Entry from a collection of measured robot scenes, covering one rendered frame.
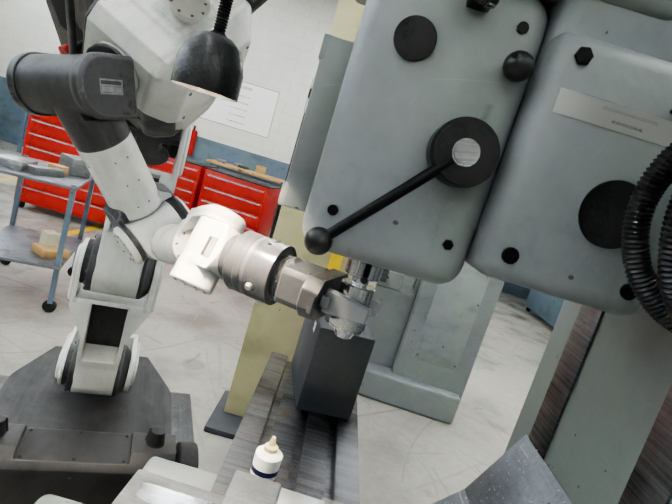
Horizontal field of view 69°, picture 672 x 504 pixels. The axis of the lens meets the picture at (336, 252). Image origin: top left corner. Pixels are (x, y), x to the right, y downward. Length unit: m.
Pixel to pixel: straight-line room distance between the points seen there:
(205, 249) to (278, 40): 9.40
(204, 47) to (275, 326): 2.05
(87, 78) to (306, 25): 9.29
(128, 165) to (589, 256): 0.70
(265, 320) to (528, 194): 2.07
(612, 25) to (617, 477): 0.52
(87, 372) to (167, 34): 0.92
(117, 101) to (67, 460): 0.85
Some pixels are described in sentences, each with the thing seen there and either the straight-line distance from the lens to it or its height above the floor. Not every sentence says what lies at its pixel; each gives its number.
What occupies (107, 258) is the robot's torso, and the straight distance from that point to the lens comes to 1.25.
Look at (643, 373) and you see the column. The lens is 0.73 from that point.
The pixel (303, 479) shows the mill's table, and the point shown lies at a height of 0.90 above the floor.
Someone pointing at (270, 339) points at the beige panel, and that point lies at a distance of 2.52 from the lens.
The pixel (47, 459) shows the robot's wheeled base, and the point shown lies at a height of 0.59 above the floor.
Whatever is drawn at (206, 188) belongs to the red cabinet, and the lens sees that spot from 5.37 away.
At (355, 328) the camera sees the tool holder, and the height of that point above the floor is 1.22.
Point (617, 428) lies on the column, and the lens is 0.76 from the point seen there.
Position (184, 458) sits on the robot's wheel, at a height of 0.59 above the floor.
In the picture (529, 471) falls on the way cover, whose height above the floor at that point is 1.04.
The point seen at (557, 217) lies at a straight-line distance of 0.55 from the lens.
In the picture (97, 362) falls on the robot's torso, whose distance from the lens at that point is 1.44.
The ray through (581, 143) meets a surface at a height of 1.50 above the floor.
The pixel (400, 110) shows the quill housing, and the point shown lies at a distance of 0.53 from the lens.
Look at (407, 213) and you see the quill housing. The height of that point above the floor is 1.38.
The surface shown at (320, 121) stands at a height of 1.45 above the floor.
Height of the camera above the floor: 1.40
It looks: 9 degrees down
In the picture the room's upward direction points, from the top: 17 degrees clockwise
